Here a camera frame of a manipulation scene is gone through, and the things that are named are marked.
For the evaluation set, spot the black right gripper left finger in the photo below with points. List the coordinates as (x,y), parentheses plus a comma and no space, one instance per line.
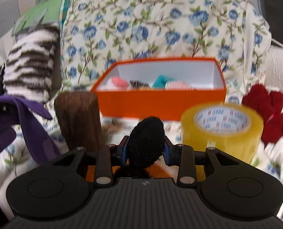
(108,156)

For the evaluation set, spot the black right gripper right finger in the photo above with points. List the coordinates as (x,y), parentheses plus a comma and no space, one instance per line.
(182,156)

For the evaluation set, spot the black fuzzy pompom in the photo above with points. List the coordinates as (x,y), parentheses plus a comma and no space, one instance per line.
(146,143)

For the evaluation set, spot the purple cloth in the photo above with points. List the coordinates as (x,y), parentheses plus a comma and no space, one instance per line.
(20,111)

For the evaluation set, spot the pink soft item in box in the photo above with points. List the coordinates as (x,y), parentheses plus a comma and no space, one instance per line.
(119,82)

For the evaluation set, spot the teal soft item in box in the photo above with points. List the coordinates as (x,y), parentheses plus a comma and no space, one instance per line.
(161,81)

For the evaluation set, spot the brown wooden cylinder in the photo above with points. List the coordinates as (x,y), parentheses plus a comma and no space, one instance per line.
(79,119)

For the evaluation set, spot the yellow tape roll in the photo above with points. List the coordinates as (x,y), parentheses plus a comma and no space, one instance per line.
(231,128)

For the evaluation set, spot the orange cardboard box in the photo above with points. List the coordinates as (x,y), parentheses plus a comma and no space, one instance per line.
(203,75)

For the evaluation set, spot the red plush cloth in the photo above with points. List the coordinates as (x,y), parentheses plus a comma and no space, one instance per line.
(269,106)

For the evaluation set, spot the brown white striped plush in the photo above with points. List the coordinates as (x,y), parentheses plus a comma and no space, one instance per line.
(30,64)

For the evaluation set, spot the blue floral blanket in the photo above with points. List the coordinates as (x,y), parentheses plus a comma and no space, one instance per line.
(96,33)

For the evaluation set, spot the green pillow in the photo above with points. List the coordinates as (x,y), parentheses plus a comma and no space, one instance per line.
(46,12)

